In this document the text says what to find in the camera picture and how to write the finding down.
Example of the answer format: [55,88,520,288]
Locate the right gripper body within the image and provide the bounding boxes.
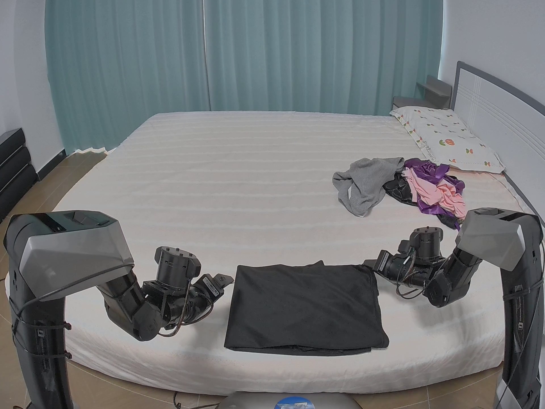
[374,250,416,286]

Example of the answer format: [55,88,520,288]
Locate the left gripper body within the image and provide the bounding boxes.
[170,274,226,326]

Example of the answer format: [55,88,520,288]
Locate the black T-shirt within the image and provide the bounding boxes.
[223,260,390,354]

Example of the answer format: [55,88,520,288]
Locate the pile of clothes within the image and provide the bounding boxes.
[383,158,467,231]

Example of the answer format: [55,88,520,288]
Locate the bed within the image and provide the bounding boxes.
[4,61,545,397]

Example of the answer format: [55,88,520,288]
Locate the grey garment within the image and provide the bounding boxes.
[332,157,405,218]

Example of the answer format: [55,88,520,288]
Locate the white printed pillow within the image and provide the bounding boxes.
[389,106,506,174]

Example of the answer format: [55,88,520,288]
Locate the grey bedside table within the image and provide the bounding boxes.
[392,75,453,110]

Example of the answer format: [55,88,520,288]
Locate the blue-green curtain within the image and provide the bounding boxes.
[45,0,211,152]
[204,0,443,116]

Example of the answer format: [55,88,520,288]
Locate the black chest of drawers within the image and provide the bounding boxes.
[0,128,37,225]

